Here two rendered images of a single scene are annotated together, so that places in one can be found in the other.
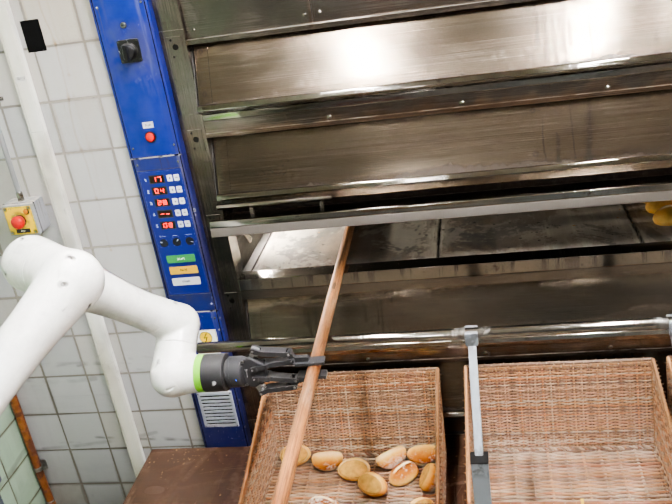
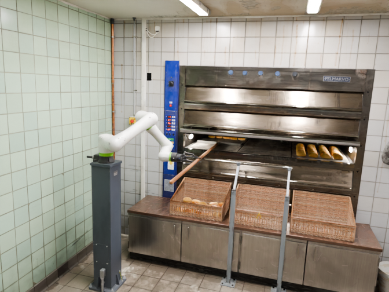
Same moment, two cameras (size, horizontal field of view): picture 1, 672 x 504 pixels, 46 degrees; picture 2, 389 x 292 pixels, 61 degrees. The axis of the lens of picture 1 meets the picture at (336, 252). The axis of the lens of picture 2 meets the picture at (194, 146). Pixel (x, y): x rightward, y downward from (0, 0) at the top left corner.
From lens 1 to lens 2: 1.51 m
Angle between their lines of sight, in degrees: 14
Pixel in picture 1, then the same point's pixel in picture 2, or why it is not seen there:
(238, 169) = (190, 118)
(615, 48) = (287, 102)
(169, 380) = (162, 155)
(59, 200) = not seen: hidden behind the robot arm
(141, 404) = (147, 181)
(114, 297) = (156, 131)
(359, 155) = (221, 119)
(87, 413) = (132, 181)
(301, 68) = (211, 95)
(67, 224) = not seen: hidden behind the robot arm
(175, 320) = (167, 143)
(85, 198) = not seen: hidden behind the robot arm
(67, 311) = (149, 123)
